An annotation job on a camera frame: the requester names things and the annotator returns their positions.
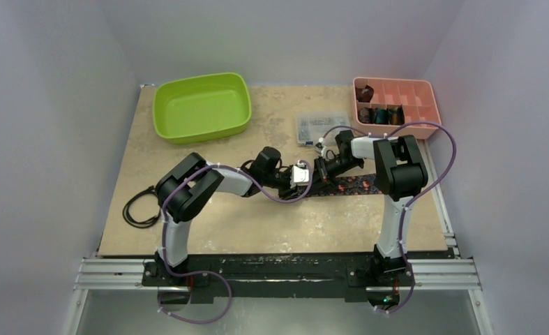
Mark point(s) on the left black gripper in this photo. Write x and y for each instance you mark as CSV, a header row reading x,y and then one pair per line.
x,y
289,192

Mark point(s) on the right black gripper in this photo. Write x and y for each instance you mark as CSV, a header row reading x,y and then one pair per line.
x,y
323,171

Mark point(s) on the dark floral patterned tie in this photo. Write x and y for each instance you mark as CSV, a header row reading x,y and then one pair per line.
x,y
353,185

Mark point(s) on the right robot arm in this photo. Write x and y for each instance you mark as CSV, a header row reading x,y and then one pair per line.
x,y
400,176

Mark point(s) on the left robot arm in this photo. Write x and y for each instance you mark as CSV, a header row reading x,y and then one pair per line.
x,y
184,191

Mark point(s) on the clear plastic parts box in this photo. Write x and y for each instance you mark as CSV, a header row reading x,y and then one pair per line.
x,y
312,125

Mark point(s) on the rolled teal tie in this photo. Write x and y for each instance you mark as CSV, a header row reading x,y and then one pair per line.
x,y
380,116

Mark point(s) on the pink divided organizer tray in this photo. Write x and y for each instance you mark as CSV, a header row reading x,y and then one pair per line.
x,y
416,96

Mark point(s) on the rolled dark red tie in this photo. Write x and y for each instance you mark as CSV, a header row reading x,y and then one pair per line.
x,y
364,94

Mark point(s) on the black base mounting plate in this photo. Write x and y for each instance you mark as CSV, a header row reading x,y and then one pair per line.
x,y
351,276

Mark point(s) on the rolled dark gold tie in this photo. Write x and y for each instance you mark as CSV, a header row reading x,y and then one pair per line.
x,y
396,116

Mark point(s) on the green plastic tub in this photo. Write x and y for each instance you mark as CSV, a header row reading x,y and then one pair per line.
x,y
201,108

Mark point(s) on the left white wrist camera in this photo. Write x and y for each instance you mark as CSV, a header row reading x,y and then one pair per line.
x,y
300,174

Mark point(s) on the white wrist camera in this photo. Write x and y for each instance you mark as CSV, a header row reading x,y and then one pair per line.
x,y
300,174
324,151

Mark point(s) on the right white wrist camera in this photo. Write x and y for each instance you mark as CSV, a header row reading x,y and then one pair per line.
x,y
324,151

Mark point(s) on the aluminium frame rail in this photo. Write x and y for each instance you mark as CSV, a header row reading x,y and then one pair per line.
x,y
128,274

